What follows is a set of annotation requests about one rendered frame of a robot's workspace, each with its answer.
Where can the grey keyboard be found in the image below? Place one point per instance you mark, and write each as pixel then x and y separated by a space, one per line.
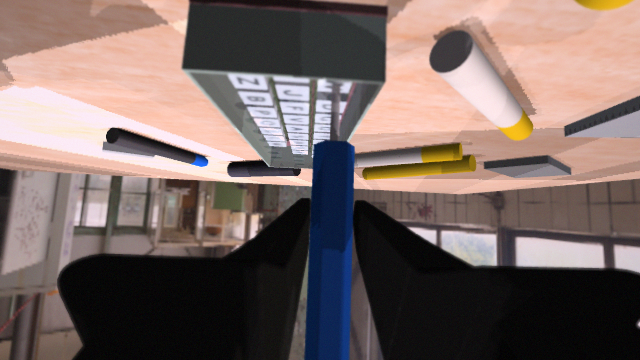
pixel 276 69

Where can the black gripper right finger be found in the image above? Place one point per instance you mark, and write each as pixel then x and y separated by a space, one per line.
pixel 428 304

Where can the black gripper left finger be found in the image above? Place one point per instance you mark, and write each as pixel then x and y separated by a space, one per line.
pixel 251 295

